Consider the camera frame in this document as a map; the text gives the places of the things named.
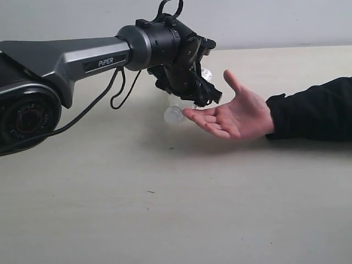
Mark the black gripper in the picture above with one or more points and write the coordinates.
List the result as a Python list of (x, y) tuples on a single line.
[(186, 83)]

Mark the white milky drink bottle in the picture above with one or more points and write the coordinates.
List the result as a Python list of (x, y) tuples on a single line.
[(173, 115)]

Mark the black sleeved forearm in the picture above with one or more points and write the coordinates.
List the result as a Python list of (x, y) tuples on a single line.
[(320, 113)]

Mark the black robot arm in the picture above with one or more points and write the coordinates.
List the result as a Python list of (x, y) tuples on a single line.
[(38, 77)]

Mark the person's open hand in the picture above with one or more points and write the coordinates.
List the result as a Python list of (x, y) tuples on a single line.
[(246, 117)]

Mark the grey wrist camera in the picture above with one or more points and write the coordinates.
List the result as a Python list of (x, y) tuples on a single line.
[(206, 46)]

